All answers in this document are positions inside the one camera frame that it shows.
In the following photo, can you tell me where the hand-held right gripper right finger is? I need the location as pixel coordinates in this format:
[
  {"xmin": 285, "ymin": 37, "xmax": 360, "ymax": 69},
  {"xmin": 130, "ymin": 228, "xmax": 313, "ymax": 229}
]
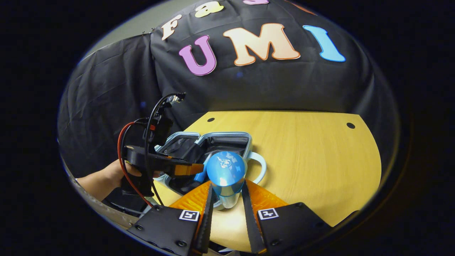
[{"xmin": 241, "ymin": 179, "xmax": 333, "ymax": 255}]

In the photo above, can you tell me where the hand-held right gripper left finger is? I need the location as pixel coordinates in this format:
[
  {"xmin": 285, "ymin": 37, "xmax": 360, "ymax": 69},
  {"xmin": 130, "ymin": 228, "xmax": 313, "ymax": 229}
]
[{"xmin": 127, "ymin": 181, "xmax": 214, "ymax": 256}]

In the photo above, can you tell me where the blue cap silver bottle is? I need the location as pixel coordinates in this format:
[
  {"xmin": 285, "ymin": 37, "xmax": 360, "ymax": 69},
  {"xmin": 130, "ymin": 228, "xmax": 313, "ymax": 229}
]
[{"xmin": 206, "ymin": 151, "xmax": 248, "ymax": 210}]

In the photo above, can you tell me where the black backdrop cloth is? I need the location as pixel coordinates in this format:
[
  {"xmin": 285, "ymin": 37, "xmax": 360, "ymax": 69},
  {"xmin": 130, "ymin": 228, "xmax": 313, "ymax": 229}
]
[{"xmin": 57, "ymin": 0, "xmax": 400, "ymax": 178}]

